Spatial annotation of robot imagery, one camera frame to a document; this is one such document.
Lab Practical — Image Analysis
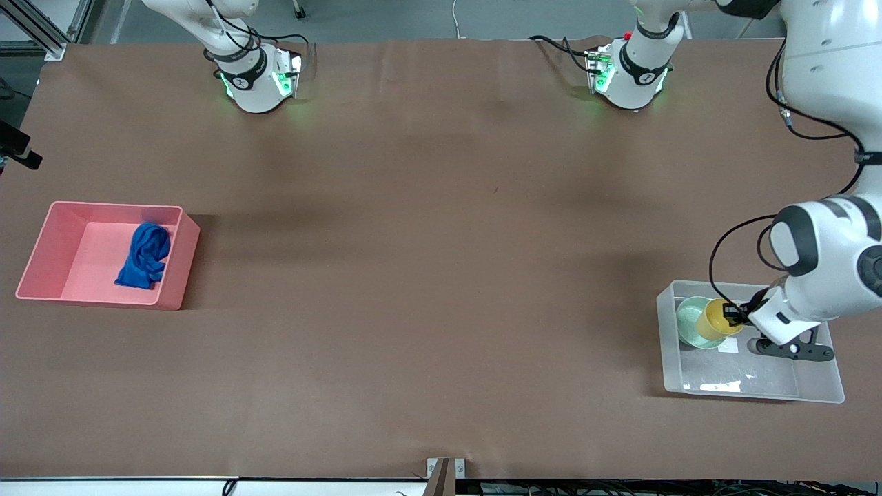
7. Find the aluminium frame post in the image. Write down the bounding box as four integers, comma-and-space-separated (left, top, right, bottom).
0, 0, 132, 61

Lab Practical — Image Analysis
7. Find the mint green bowl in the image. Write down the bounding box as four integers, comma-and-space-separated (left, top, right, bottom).
675, 296, 724, 350

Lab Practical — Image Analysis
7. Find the black left base cable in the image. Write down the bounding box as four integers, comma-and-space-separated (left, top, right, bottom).
528, 34, 595, 73

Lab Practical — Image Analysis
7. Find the green-lit right base control box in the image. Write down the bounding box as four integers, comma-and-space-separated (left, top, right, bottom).
271, 47, 305, 99

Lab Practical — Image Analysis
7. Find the green-lit base control box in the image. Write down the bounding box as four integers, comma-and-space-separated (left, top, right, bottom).
584, 45, 615, 95
271, 47, 305, 99

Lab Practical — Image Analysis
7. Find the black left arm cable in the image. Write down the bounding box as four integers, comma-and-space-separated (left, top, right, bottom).
708, 41, 866, 309

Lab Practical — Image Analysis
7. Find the clear plastic bin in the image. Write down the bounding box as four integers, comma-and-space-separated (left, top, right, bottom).
656, 280, 845, 404

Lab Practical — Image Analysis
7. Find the yellow plastic cup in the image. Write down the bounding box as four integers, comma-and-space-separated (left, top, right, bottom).
695, 298, 745, 340

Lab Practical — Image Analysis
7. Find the pink plastic bin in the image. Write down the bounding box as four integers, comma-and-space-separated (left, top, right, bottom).
15, 200, 201, 311

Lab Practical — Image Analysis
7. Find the green-lit left base control box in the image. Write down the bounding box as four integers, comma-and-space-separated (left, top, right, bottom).
584, 45, 615, 95

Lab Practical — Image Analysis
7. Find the metal table bracket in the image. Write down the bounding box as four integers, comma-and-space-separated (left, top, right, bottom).
426, 457, 466, 496

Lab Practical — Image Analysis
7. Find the blue cloth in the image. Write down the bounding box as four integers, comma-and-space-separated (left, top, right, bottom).
114, 222, 172, 289

